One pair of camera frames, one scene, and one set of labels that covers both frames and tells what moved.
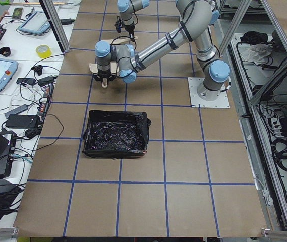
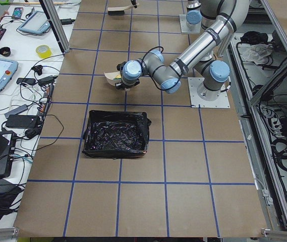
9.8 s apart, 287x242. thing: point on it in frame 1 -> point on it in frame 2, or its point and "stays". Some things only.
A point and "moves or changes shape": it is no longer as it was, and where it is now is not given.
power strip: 46,101 stays
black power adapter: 22,121 stays
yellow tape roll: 44,51 stays
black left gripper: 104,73 -> 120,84
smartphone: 17,13 stays
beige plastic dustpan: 94,66 moves or changes shape
